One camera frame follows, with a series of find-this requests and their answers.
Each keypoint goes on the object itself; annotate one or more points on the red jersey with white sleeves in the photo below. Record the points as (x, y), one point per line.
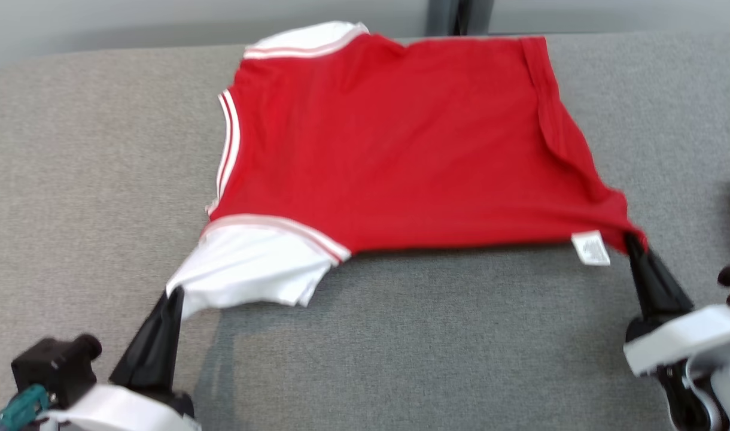
(401, 149)

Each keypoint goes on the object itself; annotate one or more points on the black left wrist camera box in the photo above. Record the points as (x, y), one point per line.
(57, 368)

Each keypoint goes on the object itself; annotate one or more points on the grey double partition post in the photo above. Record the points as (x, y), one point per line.
(461, 17)

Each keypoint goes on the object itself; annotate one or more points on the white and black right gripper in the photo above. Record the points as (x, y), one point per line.
(682, 338)

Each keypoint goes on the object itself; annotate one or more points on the teal left camera connector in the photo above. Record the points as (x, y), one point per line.
(21, 410)

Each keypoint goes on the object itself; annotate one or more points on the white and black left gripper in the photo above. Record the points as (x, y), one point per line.
(119, 410)

